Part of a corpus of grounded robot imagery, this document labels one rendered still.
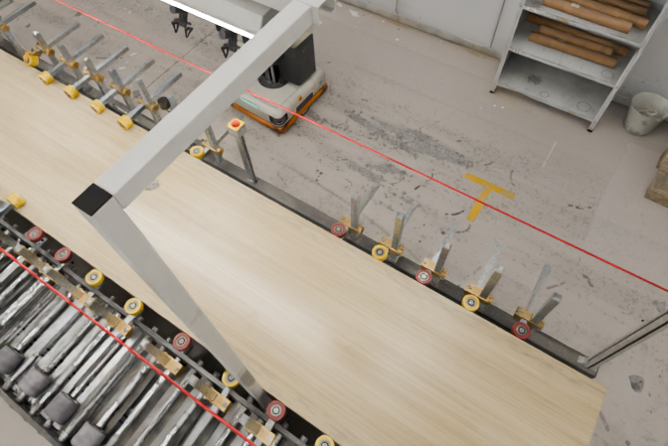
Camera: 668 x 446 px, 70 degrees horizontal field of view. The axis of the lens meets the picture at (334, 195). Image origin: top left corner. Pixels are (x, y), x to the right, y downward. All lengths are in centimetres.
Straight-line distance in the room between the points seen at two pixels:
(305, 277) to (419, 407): 79
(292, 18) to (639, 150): 380
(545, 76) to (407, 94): 119
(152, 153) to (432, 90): 375
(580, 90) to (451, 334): 284
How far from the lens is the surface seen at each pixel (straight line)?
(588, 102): 455
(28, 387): 273
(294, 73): 396
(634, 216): 416
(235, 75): 98
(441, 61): 477
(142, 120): 354
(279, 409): 225
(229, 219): 264
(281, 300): 238
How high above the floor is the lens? 311
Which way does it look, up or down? 57 degrees down
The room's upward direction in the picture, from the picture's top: 3 degrees counter-clockwise
